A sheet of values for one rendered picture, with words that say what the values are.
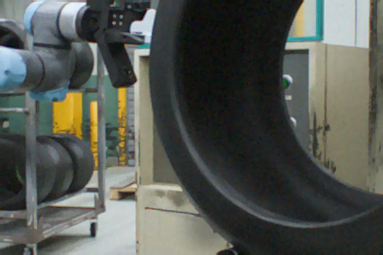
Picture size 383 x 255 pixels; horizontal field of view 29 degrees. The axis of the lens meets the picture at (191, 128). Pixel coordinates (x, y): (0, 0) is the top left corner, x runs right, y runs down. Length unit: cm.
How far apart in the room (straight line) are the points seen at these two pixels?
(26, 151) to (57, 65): 337
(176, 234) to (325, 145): 47
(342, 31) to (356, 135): 856
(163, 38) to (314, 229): 36
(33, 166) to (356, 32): 657
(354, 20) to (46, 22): 912
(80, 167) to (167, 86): 454
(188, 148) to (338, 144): 77
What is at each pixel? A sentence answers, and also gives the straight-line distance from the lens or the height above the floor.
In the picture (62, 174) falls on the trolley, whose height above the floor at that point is 57.
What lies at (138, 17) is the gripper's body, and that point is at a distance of 132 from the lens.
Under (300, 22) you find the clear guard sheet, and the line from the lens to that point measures 174.
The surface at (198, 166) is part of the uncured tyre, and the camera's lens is 106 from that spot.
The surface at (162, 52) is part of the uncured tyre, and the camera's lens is 111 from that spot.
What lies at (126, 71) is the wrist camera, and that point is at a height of 119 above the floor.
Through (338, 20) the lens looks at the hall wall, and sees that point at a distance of 1043.
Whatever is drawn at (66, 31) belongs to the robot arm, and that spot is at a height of 127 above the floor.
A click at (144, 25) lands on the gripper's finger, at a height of 127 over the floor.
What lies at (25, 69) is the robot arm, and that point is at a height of 120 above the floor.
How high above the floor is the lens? 116
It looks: 3 degrees down
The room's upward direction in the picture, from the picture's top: straight up
